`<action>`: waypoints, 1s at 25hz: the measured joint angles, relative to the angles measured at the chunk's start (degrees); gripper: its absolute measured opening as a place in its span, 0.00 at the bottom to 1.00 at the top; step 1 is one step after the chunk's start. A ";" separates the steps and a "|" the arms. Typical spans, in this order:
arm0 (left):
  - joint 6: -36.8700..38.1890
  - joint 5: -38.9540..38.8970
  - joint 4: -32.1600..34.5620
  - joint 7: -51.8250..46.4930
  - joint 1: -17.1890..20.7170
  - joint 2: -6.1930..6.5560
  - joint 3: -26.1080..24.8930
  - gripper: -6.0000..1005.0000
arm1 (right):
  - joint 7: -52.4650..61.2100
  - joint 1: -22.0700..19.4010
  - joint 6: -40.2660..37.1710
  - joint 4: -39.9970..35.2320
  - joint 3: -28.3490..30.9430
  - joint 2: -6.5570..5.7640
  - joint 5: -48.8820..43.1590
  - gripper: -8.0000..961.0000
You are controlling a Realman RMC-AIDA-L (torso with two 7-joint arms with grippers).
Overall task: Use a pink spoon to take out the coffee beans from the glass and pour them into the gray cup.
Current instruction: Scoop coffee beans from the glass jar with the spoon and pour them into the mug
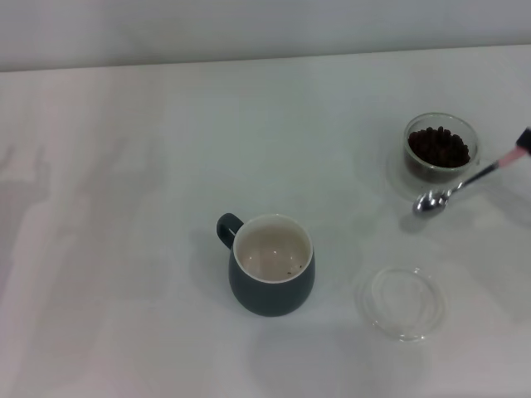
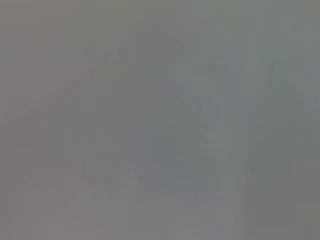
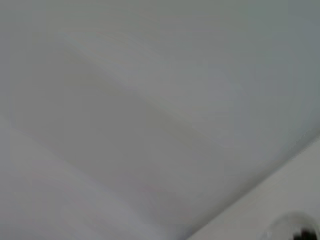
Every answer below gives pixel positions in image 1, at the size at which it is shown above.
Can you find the pile of coffee beans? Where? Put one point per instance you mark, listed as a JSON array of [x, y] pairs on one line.
[[439, 147]]

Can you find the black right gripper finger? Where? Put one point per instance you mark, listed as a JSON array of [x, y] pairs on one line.
[[524, 142]]

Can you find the clear glass cup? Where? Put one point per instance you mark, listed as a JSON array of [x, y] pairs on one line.
[[435, 174]]

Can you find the dark green ceramic mug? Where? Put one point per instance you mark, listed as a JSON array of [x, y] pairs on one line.
[[269, 296]]

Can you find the clear glass saucer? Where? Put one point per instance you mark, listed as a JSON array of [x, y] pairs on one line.
[[399, 183], [402, 302]]

